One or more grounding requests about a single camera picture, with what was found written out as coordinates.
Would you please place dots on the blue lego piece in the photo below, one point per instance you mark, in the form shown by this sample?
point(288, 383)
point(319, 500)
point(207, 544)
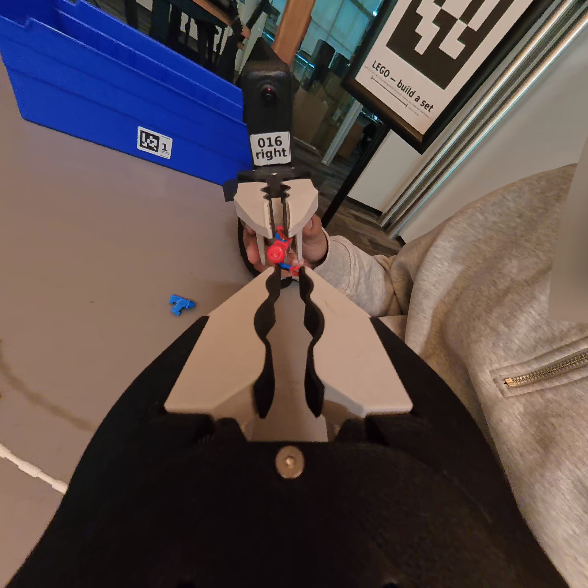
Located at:
point(181, 303)

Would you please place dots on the red blue lego minifigure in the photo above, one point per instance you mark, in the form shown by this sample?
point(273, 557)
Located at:
point(275, 252)

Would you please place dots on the person's grey hoodie torso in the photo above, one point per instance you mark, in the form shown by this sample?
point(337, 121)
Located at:
point(482, 298)

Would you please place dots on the person's right forearm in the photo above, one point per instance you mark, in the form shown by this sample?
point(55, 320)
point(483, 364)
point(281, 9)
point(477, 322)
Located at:
point(363, 275)

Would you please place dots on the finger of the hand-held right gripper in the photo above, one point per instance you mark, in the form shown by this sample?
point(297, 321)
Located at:
point(250, 202)
point(303, 202)

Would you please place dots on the person's right hand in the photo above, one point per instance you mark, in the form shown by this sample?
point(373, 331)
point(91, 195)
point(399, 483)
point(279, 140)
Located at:
point(314, 243)

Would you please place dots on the brown cardboard box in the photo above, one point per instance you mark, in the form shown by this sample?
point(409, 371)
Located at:
point(312, 115)

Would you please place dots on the silver wall pipes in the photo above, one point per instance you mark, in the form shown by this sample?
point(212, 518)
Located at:
point(482, 128)

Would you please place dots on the framed black white marker sign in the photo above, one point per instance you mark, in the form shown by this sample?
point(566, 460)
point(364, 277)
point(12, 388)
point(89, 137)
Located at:
point(413, 92)

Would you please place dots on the blue plastic storage bin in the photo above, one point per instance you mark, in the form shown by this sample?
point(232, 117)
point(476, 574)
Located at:
point(92, 69)

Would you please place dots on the black sign stand pole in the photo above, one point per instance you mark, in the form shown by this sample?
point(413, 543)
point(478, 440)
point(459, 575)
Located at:
point(358, 174)

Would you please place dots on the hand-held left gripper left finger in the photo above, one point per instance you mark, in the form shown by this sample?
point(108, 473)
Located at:
point(220, 363)

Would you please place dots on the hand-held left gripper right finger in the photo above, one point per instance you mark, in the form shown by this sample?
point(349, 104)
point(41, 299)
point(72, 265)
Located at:
point(358, 363)

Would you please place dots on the wooden post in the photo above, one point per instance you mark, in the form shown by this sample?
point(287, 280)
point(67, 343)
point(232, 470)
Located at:
point(294, 27)

